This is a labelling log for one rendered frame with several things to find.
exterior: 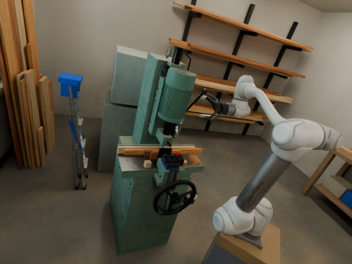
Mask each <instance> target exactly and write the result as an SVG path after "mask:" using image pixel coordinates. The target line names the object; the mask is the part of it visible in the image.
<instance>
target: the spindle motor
mask: <svg viewBox="0 0 352 264"><path fill-rule="evenodd" d="M195 80H196V74H194V73H192V72H190V71H187V70H184V69H179V68H173V67H170V68H169V69H168V73H167V77H166V82H165V85H164V89H163V94H162V98H161V102H160V106H159V111H158V116H159V117H160V118H161V119H163V120H165V121H167V122H171V123H181V122H183V120H184V117H185V114H186V110H187V107H188V104H189V101H190V97H191V94H192V90H193V88H194V84H195Z"/></svg>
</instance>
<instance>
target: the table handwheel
mask: <svg viewBox="0 0 352 264"><path fill-rule="evenodd" d="M180 184H186V185H189V186H190V187H191V188H192V190H190V191H188V192H185V193H183V194H180V195H179V194H178V192H175V190H174V189H173V188H172V187H173V186H176V185H180ZM168 189H169V191H167V190H168ZM164 192H165V193H166V194H168V195H169V196H170V199H171V204H170V206H169V208H168V209H167V211H165V210H162V211H163V215H171V214H175V213H178V212H180V211H182V210H183V209H185V208H186V207H187V206H189V205H190V204H191V202H192V201H193V200H194V198H195V196H196V186H195V184H194V183H193V182H191V181H189V180H176V181H173V182H170V183H168V184H167V185H165V186H164V187H162V188H161V189H160V190H159V191H158V192H157V194H156V195H155V197H154V200H153V208H154V210H155V211H156V212H157V213H158V209H157V206H158V199H159V198H160V196H161V195H162V194H163V193H164ZM190 193H191V196H190V198H189V199H188V200H187V201H186V202H185V203H184V204H183V205H181V206H180V207H178V208H175V209H173V210H171V208H172V206H173V204H177V203H179V202H180V201H181V197H183V196H185V195H188V194H190Z"/></svg>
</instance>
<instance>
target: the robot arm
mask: <svg viewBox="0 0 352 264"><path fill-rule="evenodd" d="M253 97H255V98H256V99H257V100H258V102H259V103H260V105H261V107H262V109H263V110H264V112H265V114H266V116H267V118H268V119H269V120H270V122H271V123H272V124H273V126H274V127H273V129H272V132H271V139H272V143H271V151H270V152H269V153H268V155H267V156H266V158H265V159H264V161H263V162H262V164H261V165H260V166H259V168H258V169H257V171H256V172H255V173H254V175H253V176H252V177H251V179H250V180H249V182H248V183H247V185H246V186H245V187H244V189H243V190H242V192H241V193H240V195H239V196H235V197H232V198H231V199H229V200H228V201H227V202H226V203H225V204H223V205H222V206H221V207H219V208H218V209H217V210H216V211H215V212H214V214H213V224H214V227H215V228H216V229H217V230H218V231H219V232H220V233H222V234H224V235H230V236H231V235H234V237H235V238H239V239H241V240H244V241H246V242H248V243H250V244H252V245H254V246H256V247H258V248H259V249H262V248H263V245H262V242H261V235H262V233H263V232H264V231H265V230H266V228H267V227H268V225H269V223H270V221H271V219H272V215H273V207H272V205H271V203H270V202H269V201H268V200H267V199H266V198H264V196H265V195H266V194H267V193H268V191H269V190H270V189H271V188H272V186H273V185H274V184H275V183H276V181H277V180H278V179H279V178H280V177H281V175H282V174H283V173H284V171H285V170H286V169H287V168H288V166H289V165H290V164H291V163H292V162H294V161H297V160H299V159H300V158H301V157H303V156H304V155H305V154H307V153H308V152H310V151H311V150H324V151H335V150H337V149H339V148H340V147H341V145H342V143H343V140H344V139H343V137H342V135H341V134H340V133H339V132H338V131H336V130H334V129H333V128H330V127H327V126H325V125H322V124H320V123H317V122H313V121H311V120H307V119H299V118H292V119H284V118H282V117H281V116H280V115H279V114H278V112H277V111H276V109H275V108H274V106H273V105H272V104H271V102H270V101H269V99H268V98H267V96H266V94H265V93H264V92H263V91H262V90H261V89H259V88H257V87H256V86H255V85H254V80H253V78H252V77H251V76H249V75H243V76H241V77H240V78H239V80H238V82H237V84H236V87H235V91H234V98H233V101H232V102H231V103H219V102H218V98H215V97H214V96H212V95H210V94H209V93H207V94H205V95H202V96H201V97H200V98H201V99H207V100H208V101H209V102H210V103H211V104H212V106H213V110H214V111H215V112H214V113H213V114H212V115H205V114H201V115H200V116H199V117H205V119H209V120H210V122H212V121H214V120H216V119H217V118H221V117H222V115H221V114H223V115H225V116H232V117H235V118H243V117H247V116H248V115H249V114H250V107H249V106H248V100H249V99H251V98H253ZM216 113H218V116H216V117H215V118H212V117H213V116H214V115H215V114H216Z"/></svg>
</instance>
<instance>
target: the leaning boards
mask: <svg viewBox="0 0 352 264"><path fill-rule="evenodd" d="M0 73H1V78H2V83H3V89H4V94H5V100H6V106H7V111H8V117H9V122H10V128H11V131H12V137H13V143H14V148H15V154H16V160H17V165H19V169H20V170H21V169H22V168H23V166H24V165H25V167H27V166H28V164H29V167H32V169H35V167H36V165H37V166H38V167H40V166H41V167H44V166H45V164H46V158H45V142H46V150H47V154H51V151H52V149H53V147H54V143H55V141H54V136H55V134H56V129H55V119H54V103H53V86H52V80H49V81H48V77H47V76H44V74H41V75H40V66H39V57H38V48H37V39H36V30H35V21H34V11H33V6H32V0H0Z"/></svg>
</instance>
